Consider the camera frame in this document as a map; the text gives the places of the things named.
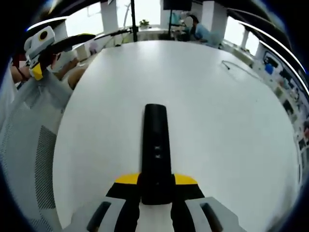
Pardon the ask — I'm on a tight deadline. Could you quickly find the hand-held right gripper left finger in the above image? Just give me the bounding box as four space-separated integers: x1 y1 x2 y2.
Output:
85 172 142 232

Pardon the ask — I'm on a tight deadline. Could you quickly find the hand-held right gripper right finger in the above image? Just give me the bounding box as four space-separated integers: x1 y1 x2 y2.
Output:
170 173 245 232

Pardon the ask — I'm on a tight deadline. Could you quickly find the black remote control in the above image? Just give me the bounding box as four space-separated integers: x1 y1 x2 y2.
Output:
140 103 175 206

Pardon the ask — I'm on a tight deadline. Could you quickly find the person's white shirt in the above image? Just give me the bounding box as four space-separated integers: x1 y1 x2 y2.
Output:
0 67 18 131

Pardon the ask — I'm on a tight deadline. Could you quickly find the black tripod stand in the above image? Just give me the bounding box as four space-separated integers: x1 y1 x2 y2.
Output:
96 0 139 43

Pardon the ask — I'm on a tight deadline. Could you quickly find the grey mesh laundry bag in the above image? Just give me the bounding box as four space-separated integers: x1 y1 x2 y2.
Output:
0 70 73 232

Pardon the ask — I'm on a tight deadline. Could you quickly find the black monitor on stand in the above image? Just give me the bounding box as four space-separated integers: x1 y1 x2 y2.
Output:
162 0 193 37

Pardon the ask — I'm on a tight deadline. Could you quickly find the black cable on table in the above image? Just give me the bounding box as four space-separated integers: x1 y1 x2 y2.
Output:
221 59 262 80

